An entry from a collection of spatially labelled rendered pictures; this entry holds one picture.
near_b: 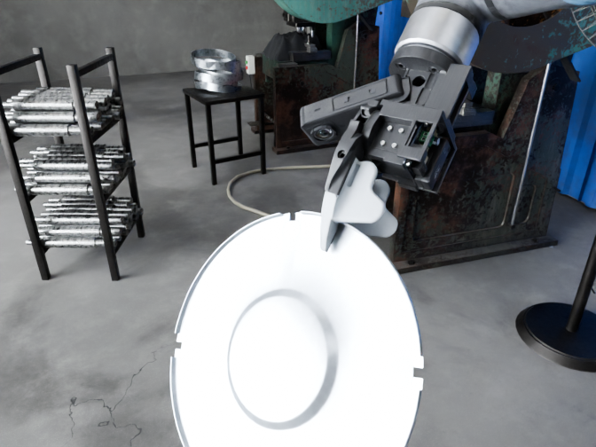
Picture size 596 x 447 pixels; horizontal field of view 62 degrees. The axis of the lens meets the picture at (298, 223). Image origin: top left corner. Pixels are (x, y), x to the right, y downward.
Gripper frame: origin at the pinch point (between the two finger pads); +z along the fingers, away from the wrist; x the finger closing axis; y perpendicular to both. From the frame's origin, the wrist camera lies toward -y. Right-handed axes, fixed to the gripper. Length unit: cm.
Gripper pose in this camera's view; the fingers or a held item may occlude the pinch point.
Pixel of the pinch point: (325, 238)
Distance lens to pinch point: 48.2
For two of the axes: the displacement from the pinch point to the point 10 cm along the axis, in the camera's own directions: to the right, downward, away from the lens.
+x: 4.4, 3.6, 8.2
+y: 7.9, 2.9, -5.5
